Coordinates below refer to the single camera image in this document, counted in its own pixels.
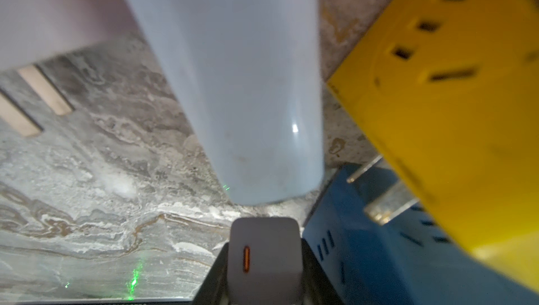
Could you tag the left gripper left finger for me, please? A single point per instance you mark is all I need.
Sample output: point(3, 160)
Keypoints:
point(213, 290)

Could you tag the light blue adapter plug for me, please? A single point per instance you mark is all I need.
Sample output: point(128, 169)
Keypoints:
point(247, 75)

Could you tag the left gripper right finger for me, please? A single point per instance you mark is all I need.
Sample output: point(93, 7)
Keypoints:
point(317, 286)

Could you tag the white 66W charger plug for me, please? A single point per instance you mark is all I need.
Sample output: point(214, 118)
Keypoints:
point(35, 30)

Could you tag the yellow cube socket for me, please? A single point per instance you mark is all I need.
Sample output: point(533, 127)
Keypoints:
point(447, 91)

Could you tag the blue cube socket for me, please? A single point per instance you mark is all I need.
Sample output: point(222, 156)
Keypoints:
point(410, 260)

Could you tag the small white charger plug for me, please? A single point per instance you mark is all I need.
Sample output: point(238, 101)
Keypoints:
point(265, 262)

